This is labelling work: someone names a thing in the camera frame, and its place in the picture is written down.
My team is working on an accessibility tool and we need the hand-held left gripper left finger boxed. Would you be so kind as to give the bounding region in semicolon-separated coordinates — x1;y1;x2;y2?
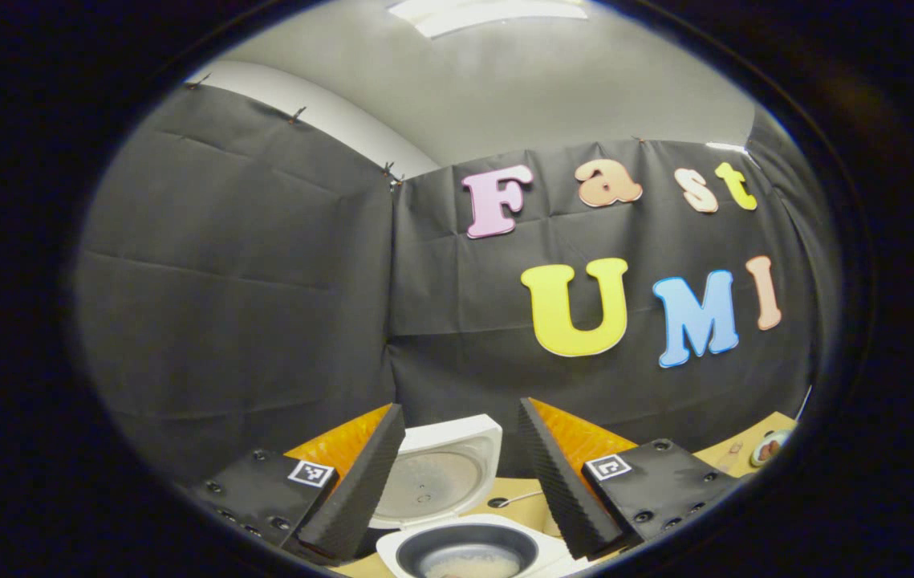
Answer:
184;401;408;563

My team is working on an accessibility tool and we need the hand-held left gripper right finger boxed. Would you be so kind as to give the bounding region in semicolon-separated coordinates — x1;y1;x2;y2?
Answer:
515;396;746;561

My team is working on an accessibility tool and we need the white rice cooker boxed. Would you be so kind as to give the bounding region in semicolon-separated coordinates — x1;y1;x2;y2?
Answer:
356;413;586;578

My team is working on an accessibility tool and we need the white rice heap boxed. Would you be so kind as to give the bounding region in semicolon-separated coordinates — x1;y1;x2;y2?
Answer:
425;550;523;578

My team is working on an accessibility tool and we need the pale green plate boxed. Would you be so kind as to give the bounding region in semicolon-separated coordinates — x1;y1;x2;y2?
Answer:
749;429;793;468

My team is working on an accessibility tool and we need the large ceiling light panel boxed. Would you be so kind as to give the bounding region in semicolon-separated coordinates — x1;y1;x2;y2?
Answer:
388;0;590;39

